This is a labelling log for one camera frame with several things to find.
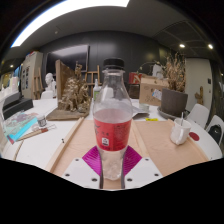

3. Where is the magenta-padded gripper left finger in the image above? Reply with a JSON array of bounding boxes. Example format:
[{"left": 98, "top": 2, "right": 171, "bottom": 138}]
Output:
[{"left": 61, "top": 145, "right": 105, "bottom": 190}]

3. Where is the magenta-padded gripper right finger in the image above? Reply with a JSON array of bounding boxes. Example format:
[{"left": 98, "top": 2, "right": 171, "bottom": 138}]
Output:
[{"left": 120, "top": 145, "right": 164, "bottom": 190}]

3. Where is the clear red-labelled drink bottle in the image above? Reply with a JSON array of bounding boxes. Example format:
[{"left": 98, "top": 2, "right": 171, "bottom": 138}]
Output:
[{"left": 92, "top": 57, "right": 134, "bottom": 182}]

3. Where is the tan wooden drawing board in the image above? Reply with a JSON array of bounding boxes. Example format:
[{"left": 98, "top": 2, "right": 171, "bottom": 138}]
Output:
[{"left": 44, "top": 116, "right": 210, "bottom": 178}]

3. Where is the white ceramic mug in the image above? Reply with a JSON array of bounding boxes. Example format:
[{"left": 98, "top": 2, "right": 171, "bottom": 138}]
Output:
[{"left": 169, "top": 117, "right": 193, "bottom": 146}]

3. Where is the grey plant saucer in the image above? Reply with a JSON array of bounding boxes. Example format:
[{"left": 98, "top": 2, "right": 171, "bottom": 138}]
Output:
[{"left": 157, "top": 106, "right": 188, "bottom": 122}]

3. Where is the wooden paint brush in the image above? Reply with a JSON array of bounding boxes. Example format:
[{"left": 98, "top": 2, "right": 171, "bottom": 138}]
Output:
[{"left": 16, "top": 124, "right": 57, "bottom": 142}]

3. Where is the small white cup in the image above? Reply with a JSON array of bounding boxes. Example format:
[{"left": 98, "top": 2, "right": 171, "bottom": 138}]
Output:
[{"left": 139, "top": 103, "right": 150, "bottom": 113}]

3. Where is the small paint jar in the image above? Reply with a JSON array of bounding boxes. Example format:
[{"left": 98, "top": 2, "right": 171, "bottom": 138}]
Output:
[{"left": 37, "top": 114, "right": 48, "bottom": 128}]

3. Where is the grey pot with dried plant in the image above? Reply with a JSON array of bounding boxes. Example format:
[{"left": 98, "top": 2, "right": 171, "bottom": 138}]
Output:
[{"left": 160, "top": 51, "right": 189, "bottom": 118}]

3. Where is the brown cardboard box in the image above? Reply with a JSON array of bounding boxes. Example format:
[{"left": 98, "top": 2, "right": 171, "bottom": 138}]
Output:
[{"left": 138, "top": 75, "right": 170, "bottom": 107}]

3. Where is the small pale green bottle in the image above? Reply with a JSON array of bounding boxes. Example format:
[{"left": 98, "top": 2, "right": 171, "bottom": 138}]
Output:
[{"left": 93, "top": 78, "right": 102, "bottom": 101}]

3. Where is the wooden figure sculpture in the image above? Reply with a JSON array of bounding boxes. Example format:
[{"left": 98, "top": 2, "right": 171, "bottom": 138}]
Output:
[{"left": 194, "top": 85, "right": 205, "bottom": 106}]

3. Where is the black boxes stack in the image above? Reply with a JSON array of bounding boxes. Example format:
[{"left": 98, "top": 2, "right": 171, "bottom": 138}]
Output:
[{"left": 1, "top": 91, "right": 34, "bottom": 119}]

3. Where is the red box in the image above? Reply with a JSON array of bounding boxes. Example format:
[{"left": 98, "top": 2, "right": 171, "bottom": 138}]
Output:
[{"left": 128, "top": 71, "right": 144, "bottom": 85}]

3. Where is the small white plaster bust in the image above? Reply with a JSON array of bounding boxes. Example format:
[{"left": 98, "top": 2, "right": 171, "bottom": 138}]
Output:
[{"left": 44, "top": 72, "right": 57, "bottom": 93}]

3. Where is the wooden easel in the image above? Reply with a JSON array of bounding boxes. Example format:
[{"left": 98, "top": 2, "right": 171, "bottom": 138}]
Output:
[
  {"left": 84, "top": 64, "right": 103, "bottom": 98},
  {"left": 33, "top": 67, "right": 44, "bottom": 100}
]

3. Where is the tall white plaster statue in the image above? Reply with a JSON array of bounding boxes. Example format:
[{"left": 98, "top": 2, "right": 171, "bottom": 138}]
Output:
[{"left": 151, "top": 63, "right": 165, "bottom": 79}]

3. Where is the long ceiling light strip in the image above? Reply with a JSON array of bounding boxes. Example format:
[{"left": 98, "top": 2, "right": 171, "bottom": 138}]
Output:
[{"left": 10, "top": 0, "right": 130, "bottom": 48}]

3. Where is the dark wall screen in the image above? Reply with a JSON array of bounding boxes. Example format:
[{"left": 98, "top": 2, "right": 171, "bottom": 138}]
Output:
[{"left": 45, "top": 44, "right": 91, "bottom": 76}]

